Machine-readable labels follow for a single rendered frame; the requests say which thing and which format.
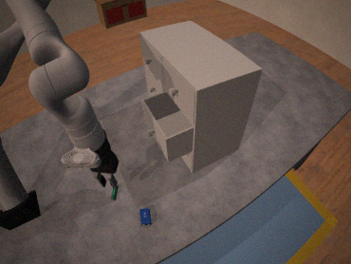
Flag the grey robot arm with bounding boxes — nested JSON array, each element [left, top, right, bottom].
[[0, 0, 97, 212]]

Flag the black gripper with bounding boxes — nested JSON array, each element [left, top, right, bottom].
[[62, 119, 119, 189]]

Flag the beige chest of drawers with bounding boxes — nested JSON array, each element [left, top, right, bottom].
[[139, 21, 262, 173]]

